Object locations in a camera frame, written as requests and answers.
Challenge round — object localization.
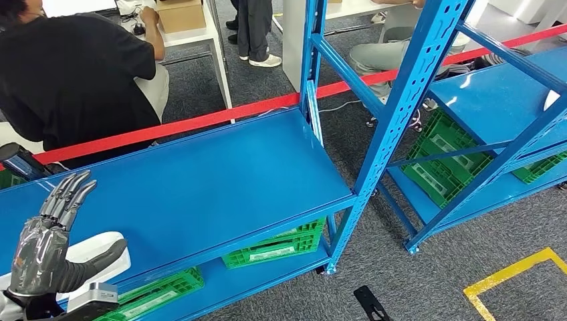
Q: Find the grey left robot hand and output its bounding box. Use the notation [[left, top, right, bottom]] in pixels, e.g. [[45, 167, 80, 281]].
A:
[[7, 170, 128, 297]]

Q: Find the white plastic part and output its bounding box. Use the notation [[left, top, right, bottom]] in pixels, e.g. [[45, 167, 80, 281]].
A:
[[0, 231, 132, 303], [543, 90, 561, 112]]

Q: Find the blue metal shelf rack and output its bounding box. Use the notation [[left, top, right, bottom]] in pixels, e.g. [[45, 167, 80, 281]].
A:
[[0, 0, 473, 321], [375, 19, 567, 255]]

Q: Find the green plastic crate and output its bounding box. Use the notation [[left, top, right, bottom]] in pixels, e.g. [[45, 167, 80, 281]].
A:
[[409, 108, 495, 178], [0, 169, 27, 191], [512, 150, 567, 186], [401, 150, 475, 209], [95, 267, 205, 321], [221, 235, 324, 270], [272, 217, 327, 242]]

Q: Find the person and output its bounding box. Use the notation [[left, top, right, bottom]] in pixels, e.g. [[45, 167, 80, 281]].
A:
[[237, 0, 283, 68], [0, 0, 170, 169], [348, 0, 473, 100], [225, 0, 240, 45]]

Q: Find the red barrier belt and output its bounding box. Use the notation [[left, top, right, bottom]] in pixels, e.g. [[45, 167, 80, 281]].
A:
[[0, 23, 567, 171]]

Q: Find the white table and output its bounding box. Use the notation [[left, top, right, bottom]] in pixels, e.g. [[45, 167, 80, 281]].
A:
[[117, 0, 235, 124]]

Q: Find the cardboard box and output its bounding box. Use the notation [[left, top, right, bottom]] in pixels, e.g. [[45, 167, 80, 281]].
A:
[[156, 0, 207, 34]]

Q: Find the white desk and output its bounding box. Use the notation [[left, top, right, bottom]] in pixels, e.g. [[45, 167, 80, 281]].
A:
[[281, 0, 417, 92]]

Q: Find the wheeled stool base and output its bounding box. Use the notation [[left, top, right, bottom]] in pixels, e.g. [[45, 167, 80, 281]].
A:
[[365, 108, 423, 133]]

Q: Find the yellow floor tape square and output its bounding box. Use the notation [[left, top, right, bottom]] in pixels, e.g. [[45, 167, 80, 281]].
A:
[[463, 246, 567, 321]]

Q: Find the white floor cable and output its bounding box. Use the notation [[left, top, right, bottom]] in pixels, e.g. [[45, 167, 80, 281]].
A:
[[318, 100, 362, 113]]

